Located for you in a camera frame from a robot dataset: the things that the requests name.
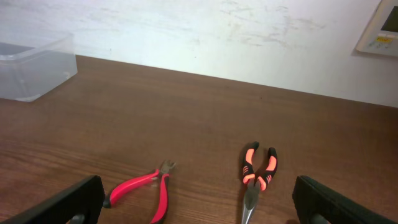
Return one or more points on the white wall control panel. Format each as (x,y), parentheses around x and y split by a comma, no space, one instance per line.
(380,35)

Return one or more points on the clear plastic container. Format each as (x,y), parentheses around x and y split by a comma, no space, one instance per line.
(34,63)

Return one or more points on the red handled small cutters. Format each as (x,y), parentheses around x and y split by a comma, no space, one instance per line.
(162,175)

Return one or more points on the orange black long-nose pliers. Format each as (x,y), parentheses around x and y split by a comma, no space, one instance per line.
(254,183)

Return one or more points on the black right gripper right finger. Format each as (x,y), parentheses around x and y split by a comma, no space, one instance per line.
(317,203)

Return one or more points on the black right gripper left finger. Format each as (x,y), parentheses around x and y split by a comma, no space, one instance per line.
(80,203)

